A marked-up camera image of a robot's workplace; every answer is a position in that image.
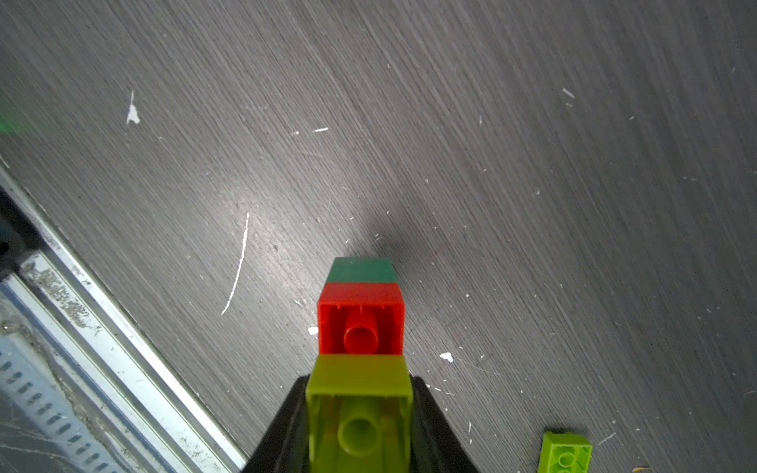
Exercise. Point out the lime square brick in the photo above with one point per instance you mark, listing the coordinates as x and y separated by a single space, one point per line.
359 414

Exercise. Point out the red lego brick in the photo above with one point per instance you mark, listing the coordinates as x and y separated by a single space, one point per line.
361 319

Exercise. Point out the lime long lego brick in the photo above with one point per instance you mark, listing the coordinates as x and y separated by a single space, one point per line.
564 453

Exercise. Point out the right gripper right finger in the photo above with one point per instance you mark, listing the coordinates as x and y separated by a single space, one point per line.
434 446

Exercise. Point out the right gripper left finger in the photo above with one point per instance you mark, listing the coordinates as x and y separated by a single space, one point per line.
285 445

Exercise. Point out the dark green long lego brick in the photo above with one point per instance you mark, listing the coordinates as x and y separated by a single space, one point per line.
369 270

